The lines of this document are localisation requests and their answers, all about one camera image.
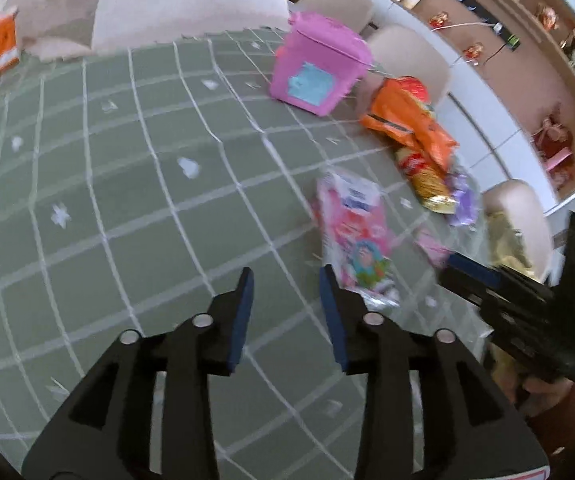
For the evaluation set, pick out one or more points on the gold red snack packet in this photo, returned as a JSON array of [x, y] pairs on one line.
[[427, 180]]

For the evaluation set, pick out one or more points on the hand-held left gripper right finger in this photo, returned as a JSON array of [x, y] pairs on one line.
[[330, 320]]

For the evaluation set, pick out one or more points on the pink toy bucket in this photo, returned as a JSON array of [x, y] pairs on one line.
[[312, 65]]

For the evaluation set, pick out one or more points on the black power strip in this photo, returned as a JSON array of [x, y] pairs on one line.
[[477, 10]]

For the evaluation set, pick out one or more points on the pink tall box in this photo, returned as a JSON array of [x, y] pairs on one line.
[[560, 157]]

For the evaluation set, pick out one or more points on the orange snack bag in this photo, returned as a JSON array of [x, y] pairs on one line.
[[407, 125]]

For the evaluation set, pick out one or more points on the red snack jar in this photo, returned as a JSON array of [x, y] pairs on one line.
[[562, 177]]

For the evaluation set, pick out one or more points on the person's right hand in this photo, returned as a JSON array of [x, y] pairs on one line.
[[542, 392]]

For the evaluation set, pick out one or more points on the white folding food cover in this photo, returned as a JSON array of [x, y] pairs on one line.
[[192, 5]]

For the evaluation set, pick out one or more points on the yellow plastic bag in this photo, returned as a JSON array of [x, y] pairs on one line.
[[505, 245]]

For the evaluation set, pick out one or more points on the red seated figurine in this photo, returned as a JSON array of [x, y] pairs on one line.
[[547, 15]]

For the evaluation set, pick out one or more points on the wooden wall shelf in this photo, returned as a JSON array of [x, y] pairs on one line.
[[542, 75]]

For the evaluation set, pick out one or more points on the purple toy container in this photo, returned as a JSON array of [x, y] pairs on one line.
[[465, 200]]

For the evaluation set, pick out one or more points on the pink white snack packet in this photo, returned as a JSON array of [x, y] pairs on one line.
[[357, 240]]

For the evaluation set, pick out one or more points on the pink small packet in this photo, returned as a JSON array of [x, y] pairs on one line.
[[432, 247]]

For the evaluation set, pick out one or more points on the white sideboard cabinet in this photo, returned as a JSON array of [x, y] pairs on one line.
[[497, 130]]

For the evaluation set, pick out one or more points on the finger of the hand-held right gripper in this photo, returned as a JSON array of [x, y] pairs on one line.
[[467, 290], [475, 269]]

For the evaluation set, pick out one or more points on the red small figurine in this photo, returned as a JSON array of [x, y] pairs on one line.
[[473, 54], [439, 21]]

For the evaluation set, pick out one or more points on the large red doll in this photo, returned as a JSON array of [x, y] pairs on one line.
[[555, 132]]

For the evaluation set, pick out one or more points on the beige dining chair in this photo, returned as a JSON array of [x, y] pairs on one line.
[[522, 210], [412, 52], [332, 5]]

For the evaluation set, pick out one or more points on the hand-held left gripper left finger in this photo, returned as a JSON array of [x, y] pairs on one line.
[[240, 310]]

